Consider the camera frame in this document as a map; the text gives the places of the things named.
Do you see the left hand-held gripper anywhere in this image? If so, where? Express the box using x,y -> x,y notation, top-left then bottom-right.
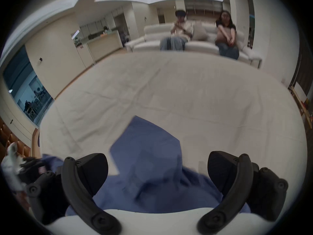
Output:
1,142 -> 49,193

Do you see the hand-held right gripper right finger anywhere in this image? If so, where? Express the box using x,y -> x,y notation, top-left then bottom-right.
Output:
197,151 -> 289,235

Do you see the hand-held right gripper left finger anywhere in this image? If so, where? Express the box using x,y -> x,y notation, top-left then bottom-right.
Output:
26,153 -> 122,235

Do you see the blue shirt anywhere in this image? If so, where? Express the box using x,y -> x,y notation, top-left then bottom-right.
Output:
41,115 -> 250,216

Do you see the bed with beige sheet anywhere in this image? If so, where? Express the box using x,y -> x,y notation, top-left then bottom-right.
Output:
39,50 -> 307,216

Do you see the wooden shelf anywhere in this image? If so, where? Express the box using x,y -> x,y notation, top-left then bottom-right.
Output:
288,82 -> 313,130

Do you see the kitchen counter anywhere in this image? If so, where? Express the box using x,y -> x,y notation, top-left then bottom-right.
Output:
85,31 -> 123,61

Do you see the beige cushion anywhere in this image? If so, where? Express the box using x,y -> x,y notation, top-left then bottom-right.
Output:
192,22 -> 208,41

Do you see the white sofa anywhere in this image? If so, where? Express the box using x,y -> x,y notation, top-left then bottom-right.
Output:
125,22 -> 263,68

